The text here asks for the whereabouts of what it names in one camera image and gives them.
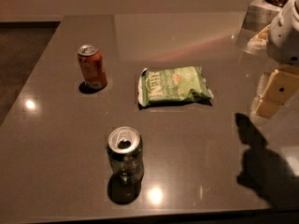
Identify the metal dispenser base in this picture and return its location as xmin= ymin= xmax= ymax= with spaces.
xmin=236 ymin=0 xmax=280 ymax=54

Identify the green soda can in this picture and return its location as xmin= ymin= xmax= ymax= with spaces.
xmin=107 ymin=126 xmax=144 ymax=185

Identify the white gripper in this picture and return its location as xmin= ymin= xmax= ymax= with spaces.
xmin=251 ymin=0 xmax=299 ymax=119

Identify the green jalapeno chip bag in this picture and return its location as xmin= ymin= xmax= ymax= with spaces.
xmin=138 ymin=66 xmax=214 ymax=107

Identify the red coke can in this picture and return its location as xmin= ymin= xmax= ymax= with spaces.
xmin=78 ymin=44 xmax=107 ymax=90

